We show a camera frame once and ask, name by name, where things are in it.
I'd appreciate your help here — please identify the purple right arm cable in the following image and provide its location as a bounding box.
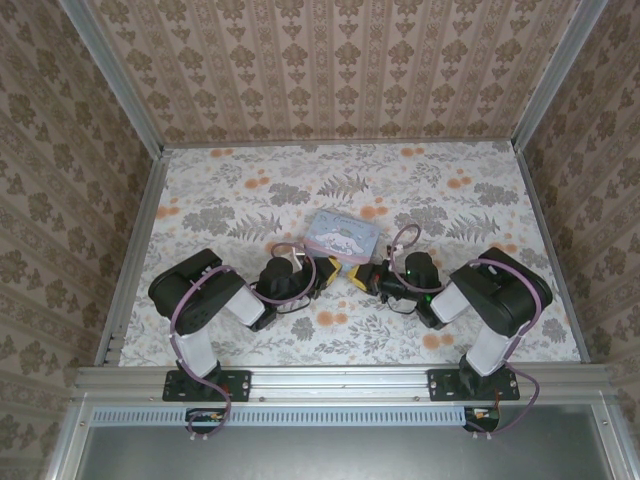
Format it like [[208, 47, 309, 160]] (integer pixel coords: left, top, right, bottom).
[[387, 223, 547, 441]]

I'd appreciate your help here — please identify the thin black left camera cable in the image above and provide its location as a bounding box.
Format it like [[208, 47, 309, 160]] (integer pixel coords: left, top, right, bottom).
[[276, 293, 312, 315]]

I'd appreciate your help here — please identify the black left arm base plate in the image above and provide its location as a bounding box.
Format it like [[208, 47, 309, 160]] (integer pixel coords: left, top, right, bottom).
[[162, 368, 252, 403]]

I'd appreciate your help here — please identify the thin black right camera cable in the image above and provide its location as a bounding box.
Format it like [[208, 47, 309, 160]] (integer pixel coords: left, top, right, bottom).
[[378, 293, 417, 317]]

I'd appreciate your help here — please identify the aluminium side rail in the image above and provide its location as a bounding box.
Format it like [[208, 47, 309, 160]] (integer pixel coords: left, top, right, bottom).
[[94, 149, 170, 366], [514, 144, 590, 362]]

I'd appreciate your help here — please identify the black connector board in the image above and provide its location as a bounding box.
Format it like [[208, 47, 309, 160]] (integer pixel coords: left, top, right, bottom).
[[463, 405, 501, 432], [185, 407, 227, 435]]

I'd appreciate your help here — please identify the thin black camera cable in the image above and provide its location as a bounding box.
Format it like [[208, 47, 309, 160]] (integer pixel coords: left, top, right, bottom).
[[378, 293, 417, 317], [276, 293, 312, 315]]

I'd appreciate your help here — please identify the aluminium frame post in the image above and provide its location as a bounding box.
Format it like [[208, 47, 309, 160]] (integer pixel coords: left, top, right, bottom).
[[510, 0, 612, 152], [56, 0, 167, 157]]

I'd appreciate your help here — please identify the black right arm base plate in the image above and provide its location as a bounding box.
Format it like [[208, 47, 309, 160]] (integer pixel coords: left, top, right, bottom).
[[428, 368, 521, 403]]

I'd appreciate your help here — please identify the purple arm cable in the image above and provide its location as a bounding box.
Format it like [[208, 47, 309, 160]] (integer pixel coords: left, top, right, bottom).
[[387, 223, 547, 441], [168, 242, 317, 444]]

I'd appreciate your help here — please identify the white slotted cable duct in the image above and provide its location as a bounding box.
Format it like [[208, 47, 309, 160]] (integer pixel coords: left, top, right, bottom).
[[92, 405, 501, 428]]

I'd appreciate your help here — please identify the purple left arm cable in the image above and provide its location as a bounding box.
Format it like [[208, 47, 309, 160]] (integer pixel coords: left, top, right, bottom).
[[168, 242, 317, 444]]

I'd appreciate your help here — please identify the aluminium back rail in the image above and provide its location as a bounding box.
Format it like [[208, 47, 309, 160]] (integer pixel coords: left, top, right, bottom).
[[162, 138, 517, 151]]

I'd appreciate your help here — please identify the aluminium mounting rail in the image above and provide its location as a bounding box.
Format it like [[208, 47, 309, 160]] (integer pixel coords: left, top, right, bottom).
[[74, 363, 619, 402]]

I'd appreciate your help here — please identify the grey metal panel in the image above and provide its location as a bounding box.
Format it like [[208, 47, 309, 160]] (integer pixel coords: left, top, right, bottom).
[[47, 402, 621, 480]]

